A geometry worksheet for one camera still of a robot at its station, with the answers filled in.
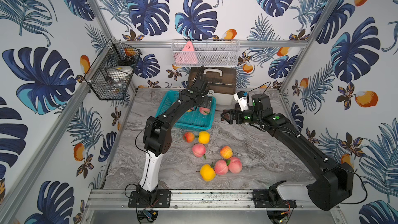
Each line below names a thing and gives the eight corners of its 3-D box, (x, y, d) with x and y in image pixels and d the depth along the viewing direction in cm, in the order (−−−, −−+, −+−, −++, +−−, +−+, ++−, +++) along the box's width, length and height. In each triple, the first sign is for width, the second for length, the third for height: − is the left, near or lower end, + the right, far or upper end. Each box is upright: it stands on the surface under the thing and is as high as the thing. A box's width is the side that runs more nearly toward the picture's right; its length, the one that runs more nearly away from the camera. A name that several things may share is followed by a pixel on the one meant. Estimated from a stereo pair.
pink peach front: (214, 175, 83) (215, 172, 78) (213, 163, 87) (214, 159, 82) (227, 175, 83) (228, 172, 78) (225, 163, 87) (227, 159, 82)
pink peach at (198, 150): (191, 152, 91) (190, 147, 86) (198, 145, 94) (198, 140, 88) (198, 160, 88) (198, 155, 83) (205, 152, 91) (206, 147, 86)
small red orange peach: (184, 143, 95) (183, 139, 90) (184, 136, 98) (183, 131, 94) (194, 143, 95) (194, 139, 90) (194, 136, 98) (194, 131, 94)
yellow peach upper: (198, 145, 94) (198, 140, 89) (198, 135, 98) (198, 130, 93) (209, 145, 94) (210, 140, 89) (209, 135, 98) (209, 130, 93)
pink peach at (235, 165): (226, 172, 84) (228, 168, 79) (229, 159, 89) (231, 155, 83) (238, 176, 83) (241, 172, 78) (240, 163, 88) (243, 158, 82)
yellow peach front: (206, 184, 80) (206, 181, 76) (198, 171, 84) (198, 167, 80) (216, 178, 82) (217, 174, 77) (208, 165, 86) (209, 161, 82)
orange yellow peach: (221, 160, 89) (222, 156, 84) (220, 149, 93) (221, 145, 88) (231, 160, 89) (233, 156, 84) (230, 149, 93) (231, 145, 88)
